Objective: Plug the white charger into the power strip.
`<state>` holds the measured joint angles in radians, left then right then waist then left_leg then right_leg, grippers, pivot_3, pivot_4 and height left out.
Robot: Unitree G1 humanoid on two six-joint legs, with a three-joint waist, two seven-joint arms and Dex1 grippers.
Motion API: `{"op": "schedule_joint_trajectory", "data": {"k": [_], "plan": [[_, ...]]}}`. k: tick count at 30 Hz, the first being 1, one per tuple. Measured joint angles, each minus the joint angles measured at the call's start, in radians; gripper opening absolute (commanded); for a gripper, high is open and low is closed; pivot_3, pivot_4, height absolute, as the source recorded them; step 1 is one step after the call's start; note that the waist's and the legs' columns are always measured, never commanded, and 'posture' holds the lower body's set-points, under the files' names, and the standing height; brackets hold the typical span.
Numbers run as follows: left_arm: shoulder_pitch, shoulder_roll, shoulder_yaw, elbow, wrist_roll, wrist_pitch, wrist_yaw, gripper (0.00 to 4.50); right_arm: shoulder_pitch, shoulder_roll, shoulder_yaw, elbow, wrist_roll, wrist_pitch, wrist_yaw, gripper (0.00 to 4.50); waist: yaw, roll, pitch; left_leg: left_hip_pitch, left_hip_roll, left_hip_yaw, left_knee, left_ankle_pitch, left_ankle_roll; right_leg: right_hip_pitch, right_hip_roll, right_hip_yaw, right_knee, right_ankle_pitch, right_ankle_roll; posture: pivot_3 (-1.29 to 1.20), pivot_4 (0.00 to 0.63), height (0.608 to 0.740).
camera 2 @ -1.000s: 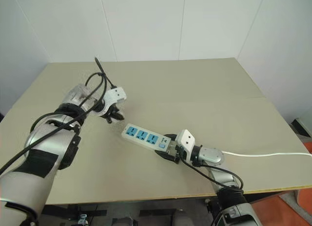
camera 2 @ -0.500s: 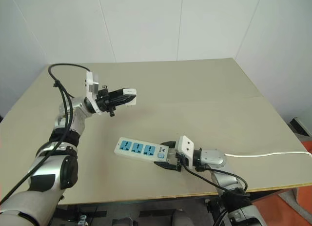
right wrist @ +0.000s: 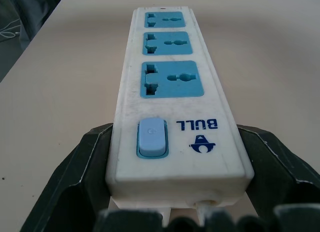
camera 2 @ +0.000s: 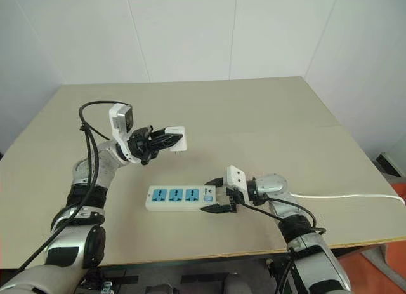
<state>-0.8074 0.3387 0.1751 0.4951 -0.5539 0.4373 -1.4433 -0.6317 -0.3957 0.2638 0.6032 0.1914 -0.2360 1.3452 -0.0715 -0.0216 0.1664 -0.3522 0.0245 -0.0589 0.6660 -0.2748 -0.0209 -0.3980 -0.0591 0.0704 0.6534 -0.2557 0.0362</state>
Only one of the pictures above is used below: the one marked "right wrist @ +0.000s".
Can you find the white power strip blue sockets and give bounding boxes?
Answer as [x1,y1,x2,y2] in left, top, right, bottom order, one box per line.
[104,6,255,209]

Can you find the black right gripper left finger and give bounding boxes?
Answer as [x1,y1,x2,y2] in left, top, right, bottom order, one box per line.
[20,122,115,232]

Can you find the thin white floor cable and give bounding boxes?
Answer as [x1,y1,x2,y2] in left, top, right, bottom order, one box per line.
[0,18,21,40]

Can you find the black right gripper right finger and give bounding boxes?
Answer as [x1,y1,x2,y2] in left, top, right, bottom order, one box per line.
[236,123,320,232]

